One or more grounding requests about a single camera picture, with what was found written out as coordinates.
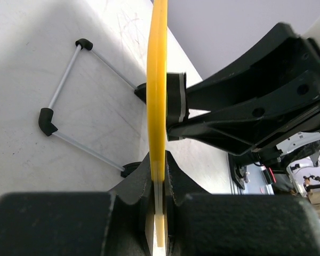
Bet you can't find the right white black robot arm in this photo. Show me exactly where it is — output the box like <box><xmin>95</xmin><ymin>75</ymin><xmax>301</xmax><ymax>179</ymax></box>
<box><xmin>167</xmin><ymin>23</ymin><xmax>320</xmax><ymax>170</ymax></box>

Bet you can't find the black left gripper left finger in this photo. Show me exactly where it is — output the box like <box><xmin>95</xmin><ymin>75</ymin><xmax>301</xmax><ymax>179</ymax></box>
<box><xmin>0</xmin><ymin>157</ymin><xmax>154</xmax><ymax>255</ymax></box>

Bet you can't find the silver wire whiteboard stand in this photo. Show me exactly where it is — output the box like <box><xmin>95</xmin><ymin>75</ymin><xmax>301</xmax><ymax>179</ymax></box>
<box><xmin>38</xmin><ymin>38</ymin><xmax>146</xmax><ymax>177</ymax></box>

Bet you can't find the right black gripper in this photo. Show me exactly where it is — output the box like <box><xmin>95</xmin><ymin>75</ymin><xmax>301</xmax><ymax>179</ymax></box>
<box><xmin>167</xmin><ymin>22</ymin><xmax>320</xmax><ymax>160</ymax></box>

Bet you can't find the black felt whiteboard eraser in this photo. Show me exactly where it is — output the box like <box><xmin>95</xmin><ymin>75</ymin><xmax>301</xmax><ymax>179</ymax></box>
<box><xmin>166</xmin><ymin>73</ymin><xmax>189</xmax><ymax>130</ymax></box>

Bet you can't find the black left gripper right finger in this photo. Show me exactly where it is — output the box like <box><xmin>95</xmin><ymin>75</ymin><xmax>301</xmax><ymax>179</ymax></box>
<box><xmin>164</xmin><ymin>153</ymin><xmax>320</xmax><ymax>255</ymax></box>

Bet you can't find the yellow framed whiteboard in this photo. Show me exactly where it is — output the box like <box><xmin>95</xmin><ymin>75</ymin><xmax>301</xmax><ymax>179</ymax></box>
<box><xmin>146</xmin><ymin>0</ymin><xmax>168</xmax><ymax>247</ymax></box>

